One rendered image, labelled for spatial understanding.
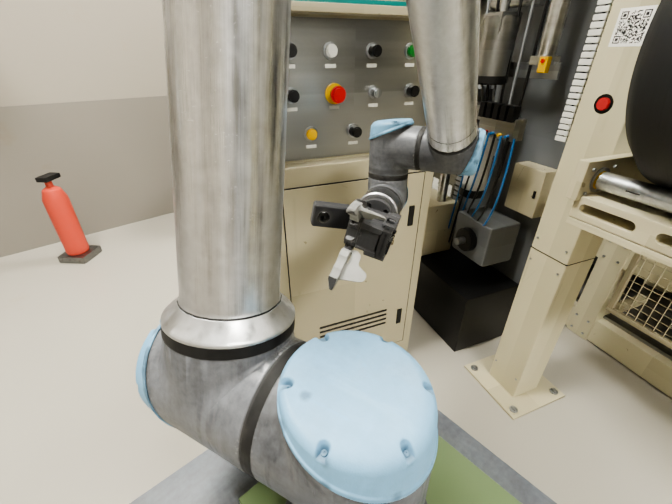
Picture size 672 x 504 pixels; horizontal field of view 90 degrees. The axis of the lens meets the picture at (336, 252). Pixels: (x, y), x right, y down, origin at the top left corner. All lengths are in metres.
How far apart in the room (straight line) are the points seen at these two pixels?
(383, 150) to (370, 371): 0.51
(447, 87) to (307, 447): 0.48
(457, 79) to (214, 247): 0.40
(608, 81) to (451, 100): 0.61
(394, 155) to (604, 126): 0.58
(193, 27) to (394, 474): 0.38
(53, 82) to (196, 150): 2.63
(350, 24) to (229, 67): 0.73
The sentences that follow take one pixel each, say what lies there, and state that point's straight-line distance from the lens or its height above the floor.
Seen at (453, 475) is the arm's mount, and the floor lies 0.64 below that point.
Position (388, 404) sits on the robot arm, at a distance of 0.33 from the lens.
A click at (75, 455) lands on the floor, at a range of 1.59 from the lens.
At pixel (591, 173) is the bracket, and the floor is 0.92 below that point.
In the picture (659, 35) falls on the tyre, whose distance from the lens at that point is 0.86.
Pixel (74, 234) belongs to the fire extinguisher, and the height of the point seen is 0.19.
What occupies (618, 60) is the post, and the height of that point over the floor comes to 1.15.
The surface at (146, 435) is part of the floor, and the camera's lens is 1.52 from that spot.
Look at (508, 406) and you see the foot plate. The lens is 1.56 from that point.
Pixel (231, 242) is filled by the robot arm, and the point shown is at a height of 1.01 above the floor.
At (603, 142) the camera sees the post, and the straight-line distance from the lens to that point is 1.13.
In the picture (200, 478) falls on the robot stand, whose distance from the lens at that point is 0.66.
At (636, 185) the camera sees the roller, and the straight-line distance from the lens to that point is 1.02.
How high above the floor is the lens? 1.17
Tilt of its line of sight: 30 degrees down
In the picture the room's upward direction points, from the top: straight up
